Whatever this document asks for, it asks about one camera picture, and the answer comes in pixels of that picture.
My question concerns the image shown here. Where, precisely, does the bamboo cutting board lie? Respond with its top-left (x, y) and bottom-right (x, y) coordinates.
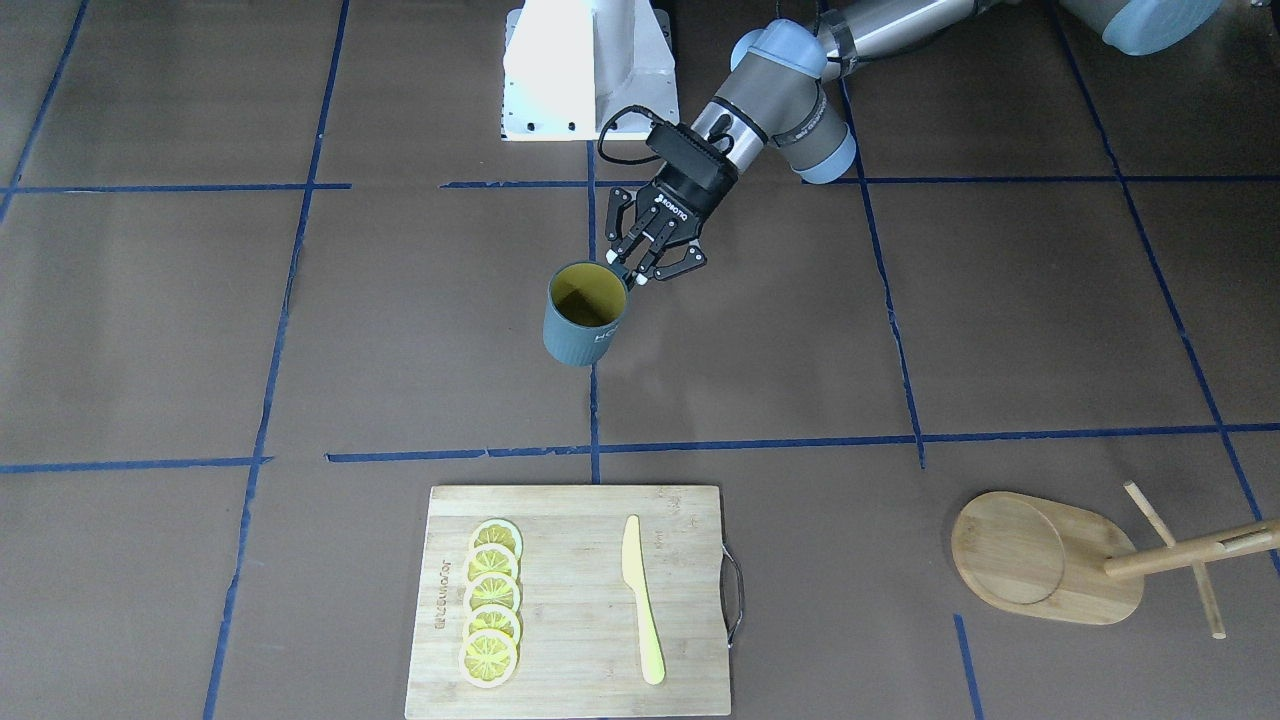
top-left (404, 484), bottom-right (732, 719)

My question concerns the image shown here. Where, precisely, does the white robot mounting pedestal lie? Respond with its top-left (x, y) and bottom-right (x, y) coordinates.
top-left (500, 1), bottom-right (680, 142)

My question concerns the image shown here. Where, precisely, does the dark green HOME mug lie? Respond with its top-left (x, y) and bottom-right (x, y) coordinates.
top-left (543, 261), bottom-right (630, 366)

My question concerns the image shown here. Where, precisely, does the lemon slice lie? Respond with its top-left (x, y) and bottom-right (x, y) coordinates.
top-left (470, 518), bottom-right (524, 559)
top-left (466, 543), bottom-right (520, 582)
top-left (463, 571), bottom-right (522, 612)
top-left (458, 629), bottom-right (520, 689)
top-left (463, 603), bottom-right (524, 644)

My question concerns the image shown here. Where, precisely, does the wooden cup storage rack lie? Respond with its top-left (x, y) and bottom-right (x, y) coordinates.
top-left (950, 480), bottom-right (1277, 639)

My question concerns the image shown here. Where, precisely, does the yellow plastic knife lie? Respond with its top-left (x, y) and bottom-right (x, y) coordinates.
top-left (621, 515), bottom-right (666, 685)

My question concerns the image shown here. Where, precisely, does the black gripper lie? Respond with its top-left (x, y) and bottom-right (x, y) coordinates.
top-left (605, 123), bottom-right (740, 287)

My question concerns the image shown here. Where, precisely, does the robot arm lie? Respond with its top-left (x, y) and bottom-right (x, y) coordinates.
top-left (604, 1), bottom-right (991, 287)

